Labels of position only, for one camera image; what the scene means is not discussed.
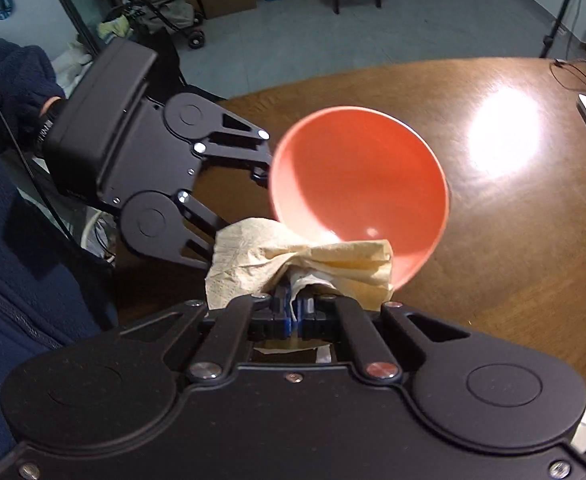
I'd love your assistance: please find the black cable on table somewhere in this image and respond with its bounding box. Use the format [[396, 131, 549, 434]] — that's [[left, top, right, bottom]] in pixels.
[[550, 57, 586, 107]]

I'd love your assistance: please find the black tripod stand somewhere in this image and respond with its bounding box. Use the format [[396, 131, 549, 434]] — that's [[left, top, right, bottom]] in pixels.
[[538, 0, 586, 59]]

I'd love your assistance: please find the person's left forearm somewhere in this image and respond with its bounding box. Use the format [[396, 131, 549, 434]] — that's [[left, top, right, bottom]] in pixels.
[[0, 7, 67, 154]]

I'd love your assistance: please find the grey stroller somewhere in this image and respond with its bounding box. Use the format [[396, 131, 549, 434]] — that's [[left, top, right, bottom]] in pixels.
[[105, 0, 209, 52]]

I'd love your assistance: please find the red bowl with white legs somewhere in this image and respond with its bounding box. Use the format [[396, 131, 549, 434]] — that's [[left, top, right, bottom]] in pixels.
[[268, 106, 450, 294]]

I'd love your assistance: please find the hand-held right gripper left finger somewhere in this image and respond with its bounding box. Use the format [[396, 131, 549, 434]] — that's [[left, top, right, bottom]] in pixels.
[[123, 282, 295, 382]]

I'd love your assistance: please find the navy fleece jacket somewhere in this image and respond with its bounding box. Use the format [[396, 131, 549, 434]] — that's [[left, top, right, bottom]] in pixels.
[[0, 110, 120, 413]]

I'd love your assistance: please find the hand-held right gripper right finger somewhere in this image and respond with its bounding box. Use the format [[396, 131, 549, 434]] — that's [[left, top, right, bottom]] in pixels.
[[297, 294, 470, 380]]

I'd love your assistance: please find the thin black cable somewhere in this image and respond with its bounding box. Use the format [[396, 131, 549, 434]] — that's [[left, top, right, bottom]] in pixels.
[[0, 66, 76, 243]]

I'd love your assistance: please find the beige paper towel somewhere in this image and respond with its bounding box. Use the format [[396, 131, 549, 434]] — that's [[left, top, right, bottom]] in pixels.
[[205, 217, 395, 357]]

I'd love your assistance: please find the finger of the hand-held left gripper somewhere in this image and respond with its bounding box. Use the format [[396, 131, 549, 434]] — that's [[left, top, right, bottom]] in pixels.
[[165, 190, 227, 267], [193, 109, 275, 187]]

